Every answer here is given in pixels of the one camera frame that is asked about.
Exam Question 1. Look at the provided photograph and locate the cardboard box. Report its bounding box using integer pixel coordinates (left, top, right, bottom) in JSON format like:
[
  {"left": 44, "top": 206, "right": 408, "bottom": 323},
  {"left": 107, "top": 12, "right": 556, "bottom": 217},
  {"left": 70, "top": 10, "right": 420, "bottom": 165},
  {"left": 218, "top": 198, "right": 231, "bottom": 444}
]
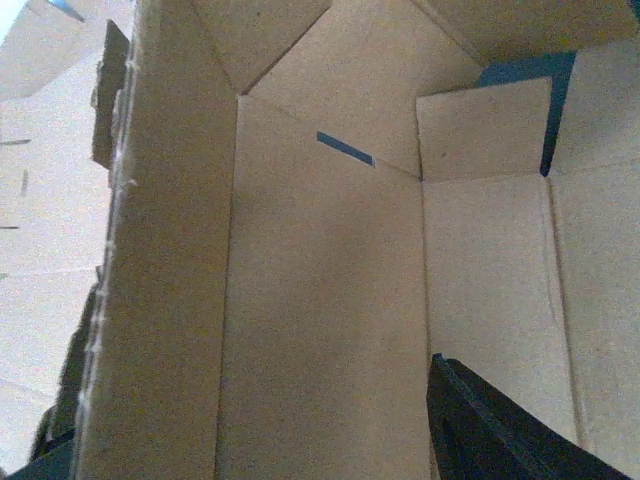
[{"left": 71, "top": 1, "right": 639, "bottom": 479}]

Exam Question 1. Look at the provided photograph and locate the stack of flat cardboard blanks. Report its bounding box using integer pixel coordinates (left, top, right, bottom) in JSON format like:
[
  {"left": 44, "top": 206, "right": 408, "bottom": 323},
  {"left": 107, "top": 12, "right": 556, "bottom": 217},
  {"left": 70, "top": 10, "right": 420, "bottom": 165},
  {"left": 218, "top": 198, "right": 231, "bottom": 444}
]
[{"left": 0, "top": 0, "right": 136, "bottom": 474}]

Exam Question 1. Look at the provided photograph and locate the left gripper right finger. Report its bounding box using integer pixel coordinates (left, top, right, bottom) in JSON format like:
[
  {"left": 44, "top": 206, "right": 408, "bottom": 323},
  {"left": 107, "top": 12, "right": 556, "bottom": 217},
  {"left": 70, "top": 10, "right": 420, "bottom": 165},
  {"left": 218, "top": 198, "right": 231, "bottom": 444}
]
[{"left": 427, "top": 354, "right": 627, "bottom": 479}]

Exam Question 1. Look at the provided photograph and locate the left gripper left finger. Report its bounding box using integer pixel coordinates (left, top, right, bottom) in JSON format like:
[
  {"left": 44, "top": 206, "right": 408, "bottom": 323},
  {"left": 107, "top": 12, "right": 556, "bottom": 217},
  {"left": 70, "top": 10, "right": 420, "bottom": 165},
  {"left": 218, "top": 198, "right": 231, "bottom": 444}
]
[{"left": 1, "top": 406, "right": 75, "bottom": 480}]

